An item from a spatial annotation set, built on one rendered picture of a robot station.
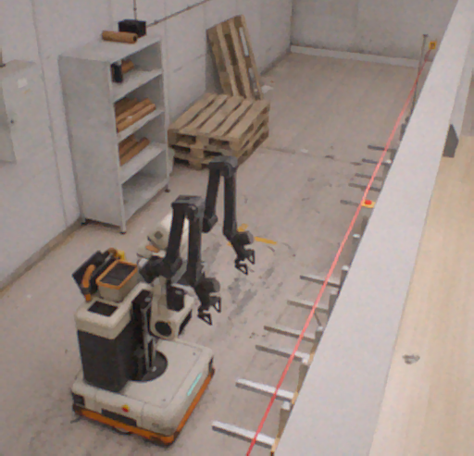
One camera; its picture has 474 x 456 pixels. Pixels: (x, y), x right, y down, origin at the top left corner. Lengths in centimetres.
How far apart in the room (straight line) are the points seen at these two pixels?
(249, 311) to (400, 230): 373
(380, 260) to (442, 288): 271
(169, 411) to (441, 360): 147
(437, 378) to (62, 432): 215
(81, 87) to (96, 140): 44
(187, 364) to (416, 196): 292
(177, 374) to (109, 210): 215
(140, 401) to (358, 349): 296
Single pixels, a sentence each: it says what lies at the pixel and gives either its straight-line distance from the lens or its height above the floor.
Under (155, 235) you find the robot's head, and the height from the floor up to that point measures 131.
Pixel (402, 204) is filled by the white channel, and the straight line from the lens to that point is 87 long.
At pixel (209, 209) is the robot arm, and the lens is 308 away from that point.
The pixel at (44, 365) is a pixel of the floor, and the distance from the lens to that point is 425.
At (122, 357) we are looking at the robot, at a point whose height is 53.
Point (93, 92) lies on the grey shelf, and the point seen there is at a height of 129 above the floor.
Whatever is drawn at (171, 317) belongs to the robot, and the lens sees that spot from 321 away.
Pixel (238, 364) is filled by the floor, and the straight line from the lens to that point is 409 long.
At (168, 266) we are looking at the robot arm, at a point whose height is 127.
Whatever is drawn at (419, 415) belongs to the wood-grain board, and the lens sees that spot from 273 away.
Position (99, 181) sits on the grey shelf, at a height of 49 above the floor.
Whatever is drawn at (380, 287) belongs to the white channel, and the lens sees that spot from 70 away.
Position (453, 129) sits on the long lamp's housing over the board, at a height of 237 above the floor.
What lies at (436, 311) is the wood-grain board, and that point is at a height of 90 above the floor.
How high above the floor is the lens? 287
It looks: 31 degrees down
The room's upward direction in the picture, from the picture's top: 1 degrees clockwise
